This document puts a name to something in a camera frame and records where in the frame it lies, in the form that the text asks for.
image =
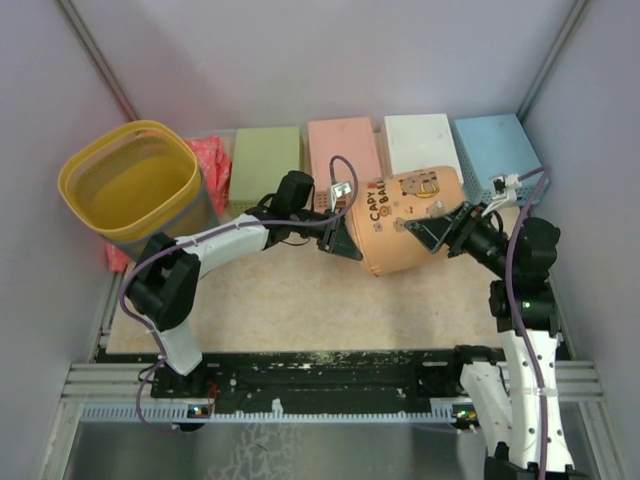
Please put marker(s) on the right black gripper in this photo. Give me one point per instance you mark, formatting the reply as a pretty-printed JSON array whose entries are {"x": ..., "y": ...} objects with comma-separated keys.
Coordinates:
[{"x": 434, "y": 232}]

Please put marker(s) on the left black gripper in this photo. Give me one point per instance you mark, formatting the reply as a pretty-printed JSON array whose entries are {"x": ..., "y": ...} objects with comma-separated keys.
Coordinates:
[{"x": 336, "y": 238}]

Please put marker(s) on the orange plastic bin liner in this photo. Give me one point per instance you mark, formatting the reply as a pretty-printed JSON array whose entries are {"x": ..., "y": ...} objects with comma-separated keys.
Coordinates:
[{"x": 376, "y": 221}]

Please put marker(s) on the pink perforated plastic basket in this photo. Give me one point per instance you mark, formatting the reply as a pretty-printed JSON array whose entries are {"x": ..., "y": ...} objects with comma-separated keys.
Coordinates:
[{"x": 352, "y": 138}]

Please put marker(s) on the white perforated plastic basket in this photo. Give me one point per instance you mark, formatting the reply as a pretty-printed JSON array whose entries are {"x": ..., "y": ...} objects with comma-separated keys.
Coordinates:
[{"x": 417, "y": 141}]

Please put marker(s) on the blue perforated plastic basket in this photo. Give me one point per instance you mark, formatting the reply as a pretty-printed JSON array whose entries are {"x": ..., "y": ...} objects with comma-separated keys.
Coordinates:
[{"x": 489, "y": 146}]

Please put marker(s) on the green perforated plastic basket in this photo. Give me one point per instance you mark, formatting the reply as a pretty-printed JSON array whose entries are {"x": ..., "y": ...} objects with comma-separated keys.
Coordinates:
[{"x": 261, "y": 158}]

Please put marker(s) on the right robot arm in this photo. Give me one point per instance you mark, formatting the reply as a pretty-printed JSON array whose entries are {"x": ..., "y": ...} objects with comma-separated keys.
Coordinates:
[{"x": 517, "y": 407}]

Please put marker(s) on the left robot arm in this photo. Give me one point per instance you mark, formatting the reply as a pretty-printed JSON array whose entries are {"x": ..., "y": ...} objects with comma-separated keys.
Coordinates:
[{"x": 160, "y": 291}]

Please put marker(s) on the grey plastic bin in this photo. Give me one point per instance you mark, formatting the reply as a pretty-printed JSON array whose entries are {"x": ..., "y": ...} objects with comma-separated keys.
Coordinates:
[{"x": 196, "y": 215}]

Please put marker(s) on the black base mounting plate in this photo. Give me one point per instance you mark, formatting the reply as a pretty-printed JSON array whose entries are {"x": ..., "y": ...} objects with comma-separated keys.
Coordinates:
[{"x": 325, "y": 382}]

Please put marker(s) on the red plastic bag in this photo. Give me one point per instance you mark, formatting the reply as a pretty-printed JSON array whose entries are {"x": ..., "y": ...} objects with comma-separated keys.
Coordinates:
[{"x": 215, "y": 166}]

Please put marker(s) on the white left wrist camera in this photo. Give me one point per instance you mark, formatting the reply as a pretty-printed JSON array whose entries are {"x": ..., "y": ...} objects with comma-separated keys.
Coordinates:
[{"x": 338, "y": 195}]

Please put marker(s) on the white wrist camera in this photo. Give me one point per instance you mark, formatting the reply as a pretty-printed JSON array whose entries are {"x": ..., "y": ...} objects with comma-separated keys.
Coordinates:
[
  {"x": 338, "y": 195},
  {"x": 504, "y": 192}
]

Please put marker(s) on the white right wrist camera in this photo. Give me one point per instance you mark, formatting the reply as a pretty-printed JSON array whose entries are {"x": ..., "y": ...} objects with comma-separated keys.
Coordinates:
[{"x": 504, "y": 192}]

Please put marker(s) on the aluminium frame rail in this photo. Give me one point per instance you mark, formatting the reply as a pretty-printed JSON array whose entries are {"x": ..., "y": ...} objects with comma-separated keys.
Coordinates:
[{"x": 103, "y": 382}]

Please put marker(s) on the white slotted cable duct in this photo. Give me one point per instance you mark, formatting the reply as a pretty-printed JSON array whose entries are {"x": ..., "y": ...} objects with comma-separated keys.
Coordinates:
[{"x": 188, "y": 413}]

